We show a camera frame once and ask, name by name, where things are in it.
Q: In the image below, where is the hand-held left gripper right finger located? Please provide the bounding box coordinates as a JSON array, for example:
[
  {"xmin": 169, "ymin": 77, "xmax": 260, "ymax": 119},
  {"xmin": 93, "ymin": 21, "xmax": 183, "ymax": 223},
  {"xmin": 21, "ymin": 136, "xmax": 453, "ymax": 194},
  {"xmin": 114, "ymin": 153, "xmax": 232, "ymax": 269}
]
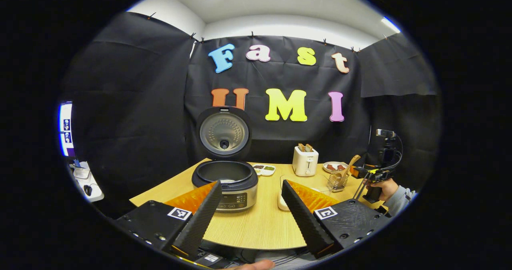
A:
[{"xmin": 281, "ymin": 179, "xmax": 392, "ymax": 259}]

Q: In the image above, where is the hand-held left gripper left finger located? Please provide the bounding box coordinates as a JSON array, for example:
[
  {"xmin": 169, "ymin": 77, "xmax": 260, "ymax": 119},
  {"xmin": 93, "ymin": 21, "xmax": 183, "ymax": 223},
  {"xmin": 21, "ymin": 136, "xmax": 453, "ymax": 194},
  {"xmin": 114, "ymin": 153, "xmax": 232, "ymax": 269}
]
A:
[{"xmin": 114, "ymin": 180, "xmax": 223, "ymax": 258}]

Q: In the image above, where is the wooden spoon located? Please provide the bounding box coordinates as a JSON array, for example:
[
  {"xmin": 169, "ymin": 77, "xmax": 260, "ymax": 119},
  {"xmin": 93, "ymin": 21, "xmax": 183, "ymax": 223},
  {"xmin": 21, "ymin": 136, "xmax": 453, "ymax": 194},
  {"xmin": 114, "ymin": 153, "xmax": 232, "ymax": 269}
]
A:
[{"xmin": 335, "ymin": 154, "xmax": 361, "ymax": 179}]

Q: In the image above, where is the clear chopstick holder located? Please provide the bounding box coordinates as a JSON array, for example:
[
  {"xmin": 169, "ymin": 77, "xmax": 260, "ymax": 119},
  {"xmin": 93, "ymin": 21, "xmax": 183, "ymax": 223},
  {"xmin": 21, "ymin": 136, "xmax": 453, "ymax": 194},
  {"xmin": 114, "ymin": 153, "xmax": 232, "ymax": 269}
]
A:
[{"xmin": 327, "ymin": 172, "xmax": 348, "ymax": 193}]

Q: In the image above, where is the clear rice container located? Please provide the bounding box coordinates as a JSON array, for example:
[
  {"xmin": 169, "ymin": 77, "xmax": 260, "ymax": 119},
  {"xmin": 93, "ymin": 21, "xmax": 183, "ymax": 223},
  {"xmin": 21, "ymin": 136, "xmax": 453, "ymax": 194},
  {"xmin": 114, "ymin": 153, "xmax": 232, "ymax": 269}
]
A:
[{"xmin": 278, "ymin": 175, "xmax": 330, "ymax": 212}]

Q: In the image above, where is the dark grey rice cooker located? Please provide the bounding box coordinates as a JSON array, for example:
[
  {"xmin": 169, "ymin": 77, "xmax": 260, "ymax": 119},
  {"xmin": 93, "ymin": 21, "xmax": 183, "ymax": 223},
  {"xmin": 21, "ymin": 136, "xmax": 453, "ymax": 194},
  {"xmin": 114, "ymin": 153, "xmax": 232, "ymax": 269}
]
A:
[{"xmin": 191, "ymin": 106, "xmax": 259, "ymax": 214}]

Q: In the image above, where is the white round plate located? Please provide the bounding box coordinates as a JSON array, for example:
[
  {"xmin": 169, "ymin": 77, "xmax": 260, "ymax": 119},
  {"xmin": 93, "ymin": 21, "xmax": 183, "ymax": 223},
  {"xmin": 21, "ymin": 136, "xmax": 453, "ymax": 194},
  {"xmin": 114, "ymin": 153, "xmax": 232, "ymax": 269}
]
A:
[{"xmin": 322, "ymin": 161, "xmax": 349, "ymax": 174}]

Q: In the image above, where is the white toaster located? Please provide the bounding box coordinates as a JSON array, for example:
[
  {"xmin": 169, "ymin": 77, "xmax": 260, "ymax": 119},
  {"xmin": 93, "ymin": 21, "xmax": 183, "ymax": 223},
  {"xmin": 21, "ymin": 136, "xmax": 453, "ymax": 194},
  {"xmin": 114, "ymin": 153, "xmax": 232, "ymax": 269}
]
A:
[{"xmin": 292, "ymin": 145, "xmax": 319, "ymax": 177}]

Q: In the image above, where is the white divided bean dish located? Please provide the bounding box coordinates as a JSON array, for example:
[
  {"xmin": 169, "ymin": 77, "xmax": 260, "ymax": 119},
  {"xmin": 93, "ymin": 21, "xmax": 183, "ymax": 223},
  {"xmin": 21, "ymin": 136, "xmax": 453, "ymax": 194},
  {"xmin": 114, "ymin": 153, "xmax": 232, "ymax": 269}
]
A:
[{"xmin": 252, "ymin": 164, "xmax": 276, "ymax": 177}]

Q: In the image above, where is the white side desk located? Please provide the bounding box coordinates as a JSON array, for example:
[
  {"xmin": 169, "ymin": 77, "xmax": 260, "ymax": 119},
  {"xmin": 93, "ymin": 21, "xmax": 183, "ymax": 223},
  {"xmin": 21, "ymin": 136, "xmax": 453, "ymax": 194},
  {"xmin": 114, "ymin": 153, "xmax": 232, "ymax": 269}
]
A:
[{"xmin": 68, "ymin": 161, "xmax": 105, "ymax": 202}]

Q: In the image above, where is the small ceiling light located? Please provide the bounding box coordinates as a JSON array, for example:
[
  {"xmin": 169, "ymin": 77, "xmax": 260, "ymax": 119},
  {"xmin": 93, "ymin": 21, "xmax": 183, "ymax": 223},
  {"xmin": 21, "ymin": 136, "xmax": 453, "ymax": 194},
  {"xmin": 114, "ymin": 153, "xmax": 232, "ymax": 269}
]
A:
[{"xmin": 380, "ymin": 17, "xmax": 401, "ymax": 34}]

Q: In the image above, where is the black backdrop cloth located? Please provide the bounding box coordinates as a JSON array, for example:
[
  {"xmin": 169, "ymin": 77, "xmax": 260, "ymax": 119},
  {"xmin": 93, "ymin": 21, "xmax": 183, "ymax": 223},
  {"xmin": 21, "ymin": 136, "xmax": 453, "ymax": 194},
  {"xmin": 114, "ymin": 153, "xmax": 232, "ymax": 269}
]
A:
[{"xmin": 60, "ymin": 11, "xmax": 442, "ymax": 218}]

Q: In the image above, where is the computer monitor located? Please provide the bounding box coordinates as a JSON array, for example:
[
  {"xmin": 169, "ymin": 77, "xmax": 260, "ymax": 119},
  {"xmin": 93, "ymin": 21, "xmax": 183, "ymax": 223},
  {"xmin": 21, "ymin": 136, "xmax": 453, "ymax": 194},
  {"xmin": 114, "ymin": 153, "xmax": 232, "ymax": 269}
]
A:
[{"xmin": 58, "ymin": 101, "xmax": 76, "ymax": 158}]

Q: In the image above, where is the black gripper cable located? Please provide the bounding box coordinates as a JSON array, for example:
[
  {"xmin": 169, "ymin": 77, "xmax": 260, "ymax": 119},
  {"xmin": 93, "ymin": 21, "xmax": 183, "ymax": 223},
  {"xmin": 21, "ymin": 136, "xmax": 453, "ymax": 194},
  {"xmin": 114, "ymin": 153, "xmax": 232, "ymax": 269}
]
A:
[{"xmin": 353, "ymin": 176, "xmax": 370, "ymax": 202}]

